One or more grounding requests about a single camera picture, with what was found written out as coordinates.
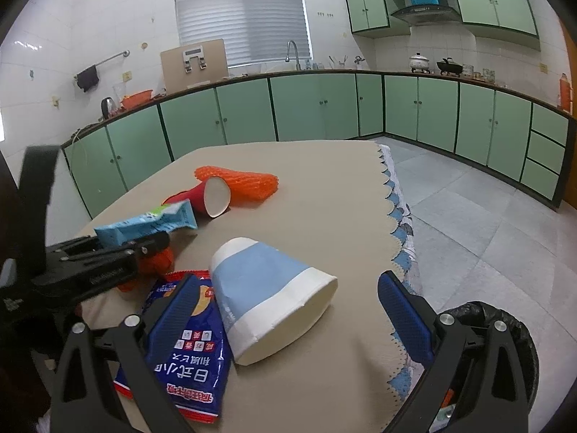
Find white cooking pot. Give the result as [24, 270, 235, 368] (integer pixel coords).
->
[409, 52, 430, 73]

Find black range hood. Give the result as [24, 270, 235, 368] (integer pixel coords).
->
[392, 4, 463, 26]

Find orange plastic basin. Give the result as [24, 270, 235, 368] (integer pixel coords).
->
[121, 89, 153, 110]

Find cardboard box on counter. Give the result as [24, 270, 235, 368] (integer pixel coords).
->
[160, 39, 229, 95]

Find green lower kitchen cabinets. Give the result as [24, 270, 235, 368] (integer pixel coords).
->
[63, 70, 576, 216]

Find beige tablecloth with scalloped edge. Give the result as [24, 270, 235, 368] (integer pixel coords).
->
[85, 141, 407, 432]

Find black wok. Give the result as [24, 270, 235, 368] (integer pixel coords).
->
[436, 57, 463, 77]

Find blue milk carton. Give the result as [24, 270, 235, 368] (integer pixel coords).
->
[94, 200, 198, 247]

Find chrome towel rail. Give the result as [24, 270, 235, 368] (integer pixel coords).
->
[73, 50, 131, 80]

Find steel electric kettle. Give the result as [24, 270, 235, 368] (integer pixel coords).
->
[101, 97, 117, 119]

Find blue snack bag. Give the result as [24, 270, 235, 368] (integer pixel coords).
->
[141, 270, 232, 424]

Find chrome sink faucet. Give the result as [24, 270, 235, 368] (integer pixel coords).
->
[285, 40, 301, 71]

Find red plastic bag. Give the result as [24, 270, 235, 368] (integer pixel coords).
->
[116, 247, 175, 292]

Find window with white blinds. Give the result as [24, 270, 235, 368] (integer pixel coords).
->
[175, 0, 311, 66]

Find dark towel on rail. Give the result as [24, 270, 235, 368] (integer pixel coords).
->
[75, 65, 100, 93]

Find black lined trash bin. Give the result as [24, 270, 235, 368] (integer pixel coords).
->
[430, 301, 539, 432]

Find orange foam fruit net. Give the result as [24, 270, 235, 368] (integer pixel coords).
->
[194, 165, 279, 204]

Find red paper cup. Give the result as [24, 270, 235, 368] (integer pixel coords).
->
[162, 177, 232, 218]

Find orange thermos flask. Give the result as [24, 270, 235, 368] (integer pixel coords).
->
[559, 73, 572, 113]

